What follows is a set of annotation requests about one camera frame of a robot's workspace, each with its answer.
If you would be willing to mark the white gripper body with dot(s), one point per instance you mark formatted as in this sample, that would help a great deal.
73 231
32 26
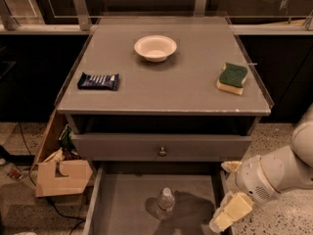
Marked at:
250 176

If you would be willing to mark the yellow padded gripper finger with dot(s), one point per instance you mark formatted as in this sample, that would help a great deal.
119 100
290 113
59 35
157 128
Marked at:
233 207
231 166

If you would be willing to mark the clear plastic water bottle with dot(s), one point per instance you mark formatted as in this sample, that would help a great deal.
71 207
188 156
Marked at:
165 203

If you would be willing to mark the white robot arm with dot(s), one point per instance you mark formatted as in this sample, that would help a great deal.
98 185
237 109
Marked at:
291 167

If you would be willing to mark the round metal drawer knob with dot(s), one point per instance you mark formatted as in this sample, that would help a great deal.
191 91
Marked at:
162 152

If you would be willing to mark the grey cabinet with counter top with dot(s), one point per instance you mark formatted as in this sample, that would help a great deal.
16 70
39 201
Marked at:
176 96

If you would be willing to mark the grey open middle drawer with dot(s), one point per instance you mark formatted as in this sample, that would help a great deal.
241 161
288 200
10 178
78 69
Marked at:
124 198

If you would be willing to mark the grey top drawer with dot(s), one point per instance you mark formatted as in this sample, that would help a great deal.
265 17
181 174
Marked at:
145 147

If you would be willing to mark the small bottle on floor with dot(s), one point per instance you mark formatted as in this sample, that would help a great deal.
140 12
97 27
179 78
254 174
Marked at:
12 171

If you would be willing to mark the green and yellow sponge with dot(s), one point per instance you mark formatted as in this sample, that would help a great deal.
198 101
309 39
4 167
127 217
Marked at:
232 79

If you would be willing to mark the white paper bowl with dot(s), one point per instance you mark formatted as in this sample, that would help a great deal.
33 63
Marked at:
155 48

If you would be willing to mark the green snack bag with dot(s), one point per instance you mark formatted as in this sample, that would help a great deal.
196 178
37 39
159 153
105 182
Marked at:
65 138

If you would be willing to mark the blue snack bar wrapper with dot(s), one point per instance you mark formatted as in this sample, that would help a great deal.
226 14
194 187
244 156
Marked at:
98 82

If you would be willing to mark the brown cardboard box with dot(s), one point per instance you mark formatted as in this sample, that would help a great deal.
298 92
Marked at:
57 177

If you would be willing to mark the right metal railing post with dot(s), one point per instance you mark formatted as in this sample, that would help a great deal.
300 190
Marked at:
199 8

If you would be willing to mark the metal railing post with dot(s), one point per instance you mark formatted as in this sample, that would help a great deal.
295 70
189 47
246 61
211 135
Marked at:
82 14
199 8

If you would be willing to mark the left metal railing post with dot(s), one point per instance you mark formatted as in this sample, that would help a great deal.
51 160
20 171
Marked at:
82 14

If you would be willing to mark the far left railing post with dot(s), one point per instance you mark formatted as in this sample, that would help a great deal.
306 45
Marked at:
8 21

